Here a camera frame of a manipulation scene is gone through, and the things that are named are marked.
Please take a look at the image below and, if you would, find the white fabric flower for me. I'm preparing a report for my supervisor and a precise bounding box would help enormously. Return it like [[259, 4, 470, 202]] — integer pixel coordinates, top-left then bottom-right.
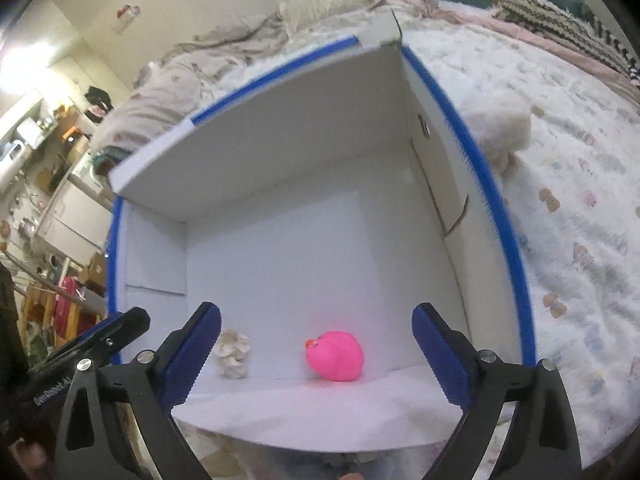
[[213, 328, 250, 379]]

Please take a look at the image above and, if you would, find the pink rubber duck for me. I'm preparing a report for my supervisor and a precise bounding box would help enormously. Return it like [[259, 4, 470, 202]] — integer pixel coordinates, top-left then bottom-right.
[[305, 332, 364, 382]]

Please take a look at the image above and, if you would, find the person left hand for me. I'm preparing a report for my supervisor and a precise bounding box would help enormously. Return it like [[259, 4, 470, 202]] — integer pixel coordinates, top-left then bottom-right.
[[10, 440, 50, 480]]

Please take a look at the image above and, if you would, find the cardboard box on floor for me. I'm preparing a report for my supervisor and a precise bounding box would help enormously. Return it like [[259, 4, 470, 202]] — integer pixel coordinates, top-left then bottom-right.
[[78, 252, 107, 296]]

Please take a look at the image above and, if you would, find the yellow wooden rack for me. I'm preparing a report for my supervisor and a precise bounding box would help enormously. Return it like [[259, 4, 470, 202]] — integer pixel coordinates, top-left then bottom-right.
[[18, 283, 105, 362]]

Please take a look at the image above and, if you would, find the white kitchen cabinet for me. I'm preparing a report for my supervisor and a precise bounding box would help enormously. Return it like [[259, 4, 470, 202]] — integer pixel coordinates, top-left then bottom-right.
[[35, 152, 114, 266]]

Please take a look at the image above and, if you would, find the blue and white cardboard box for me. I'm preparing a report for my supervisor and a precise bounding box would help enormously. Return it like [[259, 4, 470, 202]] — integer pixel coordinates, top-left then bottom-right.
[[110, 11, 536, 453]]

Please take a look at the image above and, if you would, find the patterned white bed sheet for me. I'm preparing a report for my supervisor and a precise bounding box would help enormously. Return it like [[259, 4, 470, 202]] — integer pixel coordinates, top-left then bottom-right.
[[209, 0, 639, 466]]

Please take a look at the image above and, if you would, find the grey crumpled duvet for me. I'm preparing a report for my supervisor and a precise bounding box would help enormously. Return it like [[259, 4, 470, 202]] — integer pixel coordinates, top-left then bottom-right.
[[90, 12, 288, 166]]

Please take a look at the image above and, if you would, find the cream fluffy plush toy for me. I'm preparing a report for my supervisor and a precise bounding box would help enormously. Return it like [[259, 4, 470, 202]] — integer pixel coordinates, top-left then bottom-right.
[[461, 91, 533, 174]]

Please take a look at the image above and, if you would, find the knitted zigzag blanket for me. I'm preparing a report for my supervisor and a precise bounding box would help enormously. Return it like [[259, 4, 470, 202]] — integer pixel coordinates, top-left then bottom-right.
[[495, 0, 629, 77]]

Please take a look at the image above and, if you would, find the black white striped cloth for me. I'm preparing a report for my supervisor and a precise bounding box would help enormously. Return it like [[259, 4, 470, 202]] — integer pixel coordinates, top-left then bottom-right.
[[578, 0, 639, 87]]

